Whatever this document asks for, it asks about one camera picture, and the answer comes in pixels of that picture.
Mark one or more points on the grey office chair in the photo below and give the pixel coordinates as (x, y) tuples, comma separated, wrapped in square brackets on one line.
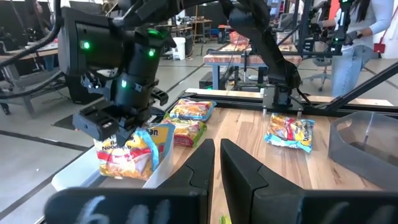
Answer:
[(323, 62)]

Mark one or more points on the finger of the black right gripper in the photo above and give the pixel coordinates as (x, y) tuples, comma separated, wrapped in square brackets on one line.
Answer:
[(96, 123), (160, 97)]

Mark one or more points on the background wooden desk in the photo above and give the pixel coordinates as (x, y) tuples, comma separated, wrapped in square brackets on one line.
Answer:
[(46, 51)]

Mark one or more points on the white translucent plastic bin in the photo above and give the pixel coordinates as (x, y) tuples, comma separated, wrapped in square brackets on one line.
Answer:
[(77, 174)]

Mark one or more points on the person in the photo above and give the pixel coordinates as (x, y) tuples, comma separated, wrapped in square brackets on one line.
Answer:
[(351, 68)]

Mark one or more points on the white trash bin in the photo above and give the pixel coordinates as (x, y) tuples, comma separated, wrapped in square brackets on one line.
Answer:
[(179, 48)]

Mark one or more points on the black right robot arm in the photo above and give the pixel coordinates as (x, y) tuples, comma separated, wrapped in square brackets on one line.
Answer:
[(99, 31)]

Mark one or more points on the background black robot arm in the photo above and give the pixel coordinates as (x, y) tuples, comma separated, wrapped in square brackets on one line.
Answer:
[(342, 25)]

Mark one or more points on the grey translucent plastic bin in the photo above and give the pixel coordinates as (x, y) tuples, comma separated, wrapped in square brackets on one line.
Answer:
[(351, 155)]

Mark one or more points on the background wooden work table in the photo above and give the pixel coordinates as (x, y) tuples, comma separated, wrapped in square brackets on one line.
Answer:
[(236, 59)]

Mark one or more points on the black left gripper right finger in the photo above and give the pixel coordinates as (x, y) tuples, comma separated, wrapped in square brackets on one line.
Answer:
[(242, 186)]

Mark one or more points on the background ramen packet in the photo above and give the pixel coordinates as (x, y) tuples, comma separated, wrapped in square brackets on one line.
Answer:
[(238, 39)]

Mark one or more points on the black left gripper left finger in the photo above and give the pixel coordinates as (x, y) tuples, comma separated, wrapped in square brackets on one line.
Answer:
[(196, 177)]

